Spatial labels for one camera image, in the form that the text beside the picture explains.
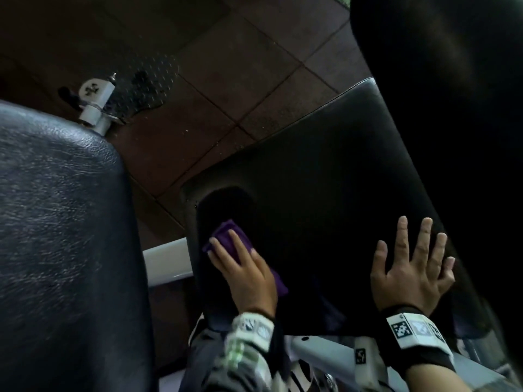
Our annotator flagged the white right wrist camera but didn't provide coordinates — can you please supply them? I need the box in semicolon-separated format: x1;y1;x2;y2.
354;336;389;392

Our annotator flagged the person's white right sandal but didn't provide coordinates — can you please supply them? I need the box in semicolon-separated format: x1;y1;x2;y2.
285;358;316;392

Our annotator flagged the purple cleaning cloth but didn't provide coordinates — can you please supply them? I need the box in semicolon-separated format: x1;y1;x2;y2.
203;219;289;298

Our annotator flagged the person's left hand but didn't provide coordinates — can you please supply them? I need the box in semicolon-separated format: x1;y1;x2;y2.
208;229;278;319

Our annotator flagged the grey adjacent bench frame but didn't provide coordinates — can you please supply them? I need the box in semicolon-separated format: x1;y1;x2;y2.
0;0;523;392

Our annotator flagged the person's right forearm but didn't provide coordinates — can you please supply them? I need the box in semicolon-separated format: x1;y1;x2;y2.
403;362;473;392

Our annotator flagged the person's right hand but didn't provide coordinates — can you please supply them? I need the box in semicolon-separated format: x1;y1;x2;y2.
370;216;457;317

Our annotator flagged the person's left forearm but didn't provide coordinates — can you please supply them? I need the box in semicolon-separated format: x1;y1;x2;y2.
179;326;287;392

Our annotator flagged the black right wristband with markers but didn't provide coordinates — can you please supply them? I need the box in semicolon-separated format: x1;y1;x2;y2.
377;304;457;374

